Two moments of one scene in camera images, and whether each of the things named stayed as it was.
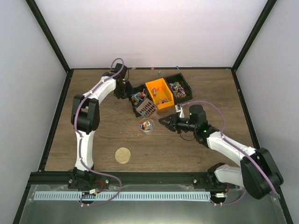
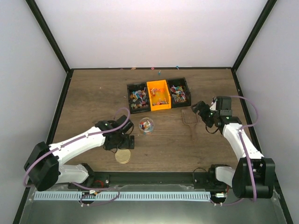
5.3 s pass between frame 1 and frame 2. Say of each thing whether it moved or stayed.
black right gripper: moved
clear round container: stayed
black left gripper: moved
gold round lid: stayed
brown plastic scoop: moved
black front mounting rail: stayed
